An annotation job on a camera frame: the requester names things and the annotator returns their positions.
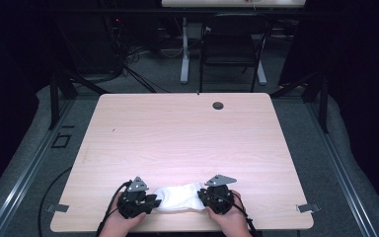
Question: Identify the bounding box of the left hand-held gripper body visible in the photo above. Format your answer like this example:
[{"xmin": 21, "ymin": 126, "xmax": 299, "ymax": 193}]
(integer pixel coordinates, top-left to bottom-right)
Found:
[{"xmin": 117, "ymin": 176, "xmax": 152, "ymax": 220}]

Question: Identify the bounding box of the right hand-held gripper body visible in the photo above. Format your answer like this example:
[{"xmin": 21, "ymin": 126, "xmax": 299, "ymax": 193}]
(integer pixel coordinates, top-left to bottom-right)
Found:
[{"xmin": 204, "ymin": 174, "xmax": 238, "ymax": 215}]

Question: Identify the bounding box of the person's left hand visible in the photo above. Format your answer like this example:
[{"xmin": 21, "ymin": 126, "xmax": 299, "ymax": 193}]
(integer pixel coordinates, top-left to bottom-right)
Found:
[{"xmin": 99, "ymin": 193, "xmax": 147, "ymax": 237}]

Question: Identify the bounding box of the person's right hand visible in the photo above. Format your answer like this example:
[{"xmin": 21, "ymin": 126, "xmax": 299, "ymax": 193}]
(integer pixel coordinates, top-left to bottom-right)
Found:
[{"xmin": 205, "ymin": 190, "xmax": 253, "ymax": 237}]

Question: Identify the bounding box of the white desk leg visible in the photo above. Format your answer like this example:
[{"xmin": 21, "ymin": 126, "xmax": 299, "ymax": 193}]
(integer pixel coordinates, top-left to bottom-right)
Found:
[
  {"xmin": 256, "ymin": 59, "xmax": 268, "ymax": 86},
  {"xmin": 180, "ymin": 17, "xmax": 190, "ymax": 85}
]

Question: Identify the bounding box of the black metal stand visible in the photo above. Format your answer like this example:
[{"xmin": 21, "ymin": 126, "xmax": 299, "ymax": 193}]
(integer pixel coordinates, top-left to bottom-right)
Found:
[
  {"xmin": 269, "ymin": 69, "xmax": 330, "ymax": 134},
  {"xmin": 47, "ymin": 67, "xmax": 111, "ymax": 130}
]

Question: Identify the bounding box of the black folding chair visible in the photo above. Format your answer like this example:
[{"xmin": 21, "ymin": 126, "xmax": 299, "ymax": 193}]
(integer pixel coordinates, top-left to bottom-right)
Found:
[{"xmin": 198, "ymin": 13, "xmax": 274, "ymax": 94}]

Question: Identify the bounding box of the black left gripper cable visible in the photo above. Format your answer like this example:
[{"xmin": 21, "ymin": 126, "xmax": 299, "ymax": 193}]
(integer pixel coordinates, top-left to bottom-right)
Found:
[{"xmin": 95, "ymin": 180, "xmax": 133, "ymax": 237}]

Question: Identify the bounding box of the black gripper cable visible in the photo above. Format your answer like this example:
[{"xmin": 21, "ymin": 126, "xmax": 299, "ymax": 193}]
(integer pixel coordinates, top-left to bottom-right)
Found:
[
  {"xmin": 231, "ymin": 192, "xmax": 260, "ymax": 237},
  {"xmin": 95, "ymin": 180, "xmax": 133, "ymax": 237}
]

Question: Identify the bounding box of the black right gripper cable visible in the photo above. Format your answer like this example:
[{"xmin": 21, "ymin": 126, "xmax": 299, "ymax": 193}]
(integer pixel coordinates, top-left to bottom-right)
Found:
[{"xmin": 231, "ymin": 192, "xmax": 260, "ymax": 237}]

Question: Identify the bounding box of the black cable on floor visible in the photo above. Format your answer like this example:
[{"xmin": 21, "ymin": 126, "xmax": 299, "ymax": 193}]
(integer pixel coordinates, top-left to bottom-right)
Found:
[{"xmin": 38, "ymin": 166, "xmax": 73, "ymax": 237}]

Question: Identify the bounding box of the aluminium floor rail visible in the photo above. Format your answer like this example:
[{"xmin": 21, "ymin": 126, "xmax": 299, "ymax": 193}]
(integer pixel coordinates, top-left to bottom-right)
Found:
[
  {"xmin": 305, "ymin": 101, "xmax": 379, "ymax": 237},
  {"xmin": 0, "ymin": 98, "xmax": 76, "ymax": 237}
]

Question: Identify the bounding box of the bundle of black cables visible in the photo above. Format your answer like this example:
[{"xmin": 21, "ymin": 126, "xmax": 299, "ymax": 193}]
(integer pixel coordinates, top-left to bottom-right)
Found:
[{"xmin": 104, "ymin": 16, "xmax": 171, "ymax": 94}]

